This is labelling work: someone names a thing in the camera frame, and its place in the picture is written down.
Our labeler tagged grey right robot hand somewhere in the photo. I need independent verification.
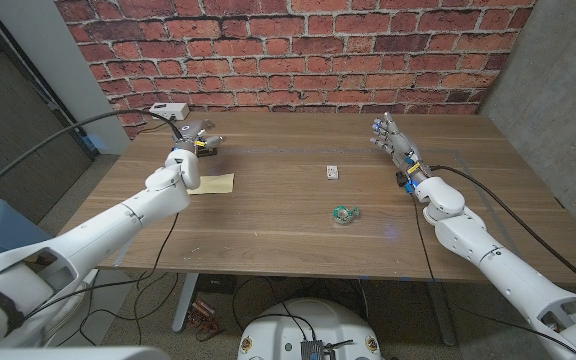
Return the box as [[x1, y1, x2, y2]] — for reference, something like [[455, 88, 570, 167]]
[[369, 112, 432, 186]]

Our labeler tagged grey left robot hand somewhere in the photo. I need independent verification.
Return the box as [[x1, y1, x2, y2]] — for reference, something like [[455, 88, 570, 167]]
[[170, 118, 225, 158]]

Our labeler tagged yellow paper label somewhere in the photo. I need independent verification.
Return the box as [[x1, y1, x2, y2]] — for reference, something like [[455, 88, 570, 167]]
[[186, 172, 236, 196]]

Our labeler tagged white power strip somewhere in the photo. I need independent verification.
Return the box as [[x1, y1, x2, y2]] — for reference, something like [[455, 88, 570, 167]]
[[148, 102, 191, 122]]

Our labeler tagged red brick print backdrop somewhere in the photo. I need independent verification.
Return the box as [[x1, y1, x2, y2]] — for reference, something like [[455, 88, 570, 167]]
[[55, 0, 538, 141]]

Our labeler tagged white base with yellow pads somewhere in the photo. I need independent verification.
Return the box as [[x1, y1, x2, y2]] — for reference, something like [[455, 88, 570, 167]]
[[47, 269, 137, 347]]

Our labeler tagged dark brown door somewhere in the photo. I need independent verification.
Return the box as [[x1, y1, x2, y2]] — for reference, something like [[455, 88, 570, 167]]
[[0, 0, 95, 225]]

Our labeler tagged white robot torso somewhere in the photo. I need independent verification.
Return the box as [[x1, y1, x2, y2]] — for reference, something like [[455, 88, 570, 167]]
[[237, 298, 383, 360]]

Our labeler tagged black module on torso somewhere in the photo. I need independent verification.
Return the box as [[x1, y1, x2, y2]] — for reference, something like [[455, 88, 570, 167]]
[[300, 339, 356, 360]]

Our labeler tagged black power strip cord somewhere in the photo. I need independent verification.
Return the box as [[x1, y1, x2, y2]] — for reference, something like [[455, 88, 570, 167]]
[[137, 119, 175, 136]]

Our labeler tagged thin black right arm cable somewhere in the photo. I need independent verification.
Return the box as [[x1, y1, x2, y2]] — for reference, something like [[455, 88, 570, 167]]
[[410, 193, 576, 355]]

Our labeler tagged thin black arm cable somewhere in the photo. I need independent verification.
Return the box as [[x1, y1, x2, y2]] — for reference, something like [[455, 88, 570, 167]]
[[410, 193, 576, 355], [25, 211, 181, 321]]

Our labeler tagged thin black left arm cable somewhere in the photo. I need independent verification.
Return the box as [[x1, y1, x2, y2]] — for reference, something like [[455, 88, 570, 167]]
[[25, 211, 181, 321]]

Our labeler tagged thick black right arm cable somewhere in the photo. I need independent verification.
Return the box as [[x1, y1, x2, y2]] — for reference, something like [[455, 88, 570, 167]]
[[428, 164, 576, 299]]

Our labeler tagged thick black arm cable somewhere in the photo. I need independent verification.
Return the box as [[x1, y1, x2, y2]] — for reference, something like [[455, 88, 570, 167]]
[[0, 109, 185, 207], [428, 164, 576, 299]]

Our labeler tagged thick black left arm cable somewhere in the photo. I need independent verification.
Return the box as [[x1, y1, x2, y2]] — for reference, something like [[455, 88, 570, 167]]
[[0, 109, 185, 207]]

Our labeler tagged orange cable bundle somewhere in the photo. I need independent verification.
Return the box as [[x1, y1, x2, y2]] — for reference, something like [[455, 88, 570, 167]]
[[187, 298, 222, 342]]

